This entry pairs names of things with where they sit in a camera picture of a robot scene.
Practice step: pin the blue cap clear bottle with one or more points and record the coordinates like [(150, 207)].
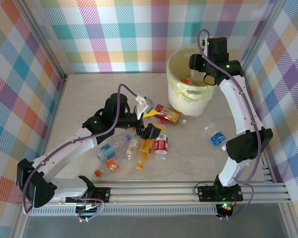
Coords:
[(108, 150)]

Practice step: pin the red label cola bottle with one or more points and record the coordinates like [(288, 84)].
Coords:
[(161, 145)]

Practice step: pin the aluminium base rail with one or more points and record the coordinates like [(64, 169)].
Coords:
[(151, 194)]

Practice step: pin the pale yellow bin liner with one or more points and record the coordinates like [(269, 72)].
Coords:
[(178, 86)]

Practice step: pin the yellow label orange cap bottle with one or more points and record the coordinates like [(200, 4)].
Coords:
[(144, 148)]

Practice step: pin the white ribbed bin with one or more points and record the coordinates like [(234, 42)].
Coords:
[(186, 106)]

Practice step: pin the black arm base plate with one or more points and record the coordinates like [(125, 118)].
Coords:
[(101, 194), (206, 194)]

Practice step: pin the crane print label bottle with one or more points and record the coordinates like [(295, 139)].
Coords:
[(132, 147)]

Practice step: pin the short aluminium side rail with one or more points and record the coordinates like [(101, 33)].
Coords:
[(267, 171)]

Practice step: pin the clear ribbed plastic bottle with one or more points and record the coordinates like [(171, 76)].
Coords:
[(195, 74)]

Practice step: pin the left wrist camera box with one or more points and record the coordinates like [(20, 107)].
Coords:
[(149, 102)]

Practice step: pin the red white label water bottle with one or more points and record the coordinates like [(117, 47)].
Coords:
[(187, 80)]

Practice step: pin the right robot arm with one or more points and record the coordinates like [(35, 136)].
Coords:
[(241, 111)]

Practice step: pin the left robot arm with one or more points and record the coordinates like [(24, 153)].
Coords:
[(64, 148)]

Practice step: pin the orange label plastic bottle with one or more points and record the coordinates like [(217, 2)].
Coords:
[(111, 164)]

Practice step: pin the aluminium frame post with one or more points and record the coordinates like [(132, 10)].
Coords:
[(44, 42), (263, 32)]

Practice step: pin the crushed blue label bottle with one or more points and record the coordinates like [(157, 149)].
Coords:
[(217, 138)]

